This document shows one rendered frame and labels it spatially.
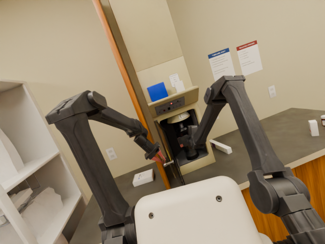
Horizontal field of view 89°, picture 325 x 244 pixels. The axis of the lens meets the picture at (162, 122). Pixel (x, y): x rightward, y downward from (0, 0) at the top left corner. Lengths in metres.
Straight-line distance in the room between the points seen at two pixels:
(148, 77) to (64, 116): 0.72
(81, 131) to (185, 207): 0.29
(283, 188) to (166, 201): 0.28
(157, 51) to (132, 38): 0.17
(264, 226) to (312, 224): 0.89
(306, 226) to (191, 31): 1.49
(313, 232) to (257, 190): 0.12
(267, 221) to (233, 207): 1.02
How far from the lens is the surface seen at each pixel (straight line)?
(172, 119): 1.14
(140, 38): 1.11
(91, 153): 0.45
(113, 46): 1.02
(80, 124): 0.45
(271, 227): 1.39
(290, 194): 0.50
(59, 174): 1.80
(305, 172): 1.34
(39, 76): 1.70
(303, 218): 0.47
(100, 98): 0.53
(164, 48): 1.11
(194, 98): 1.07
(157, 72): 1.08
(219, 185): 0.33
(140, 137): 0.84
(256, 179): 0.49
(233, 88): 0.59
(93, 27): 1.62
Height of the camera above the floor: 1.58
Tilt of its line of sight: 12 degrees down
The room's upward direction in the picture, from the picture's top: 20 degrees counter-clockwise
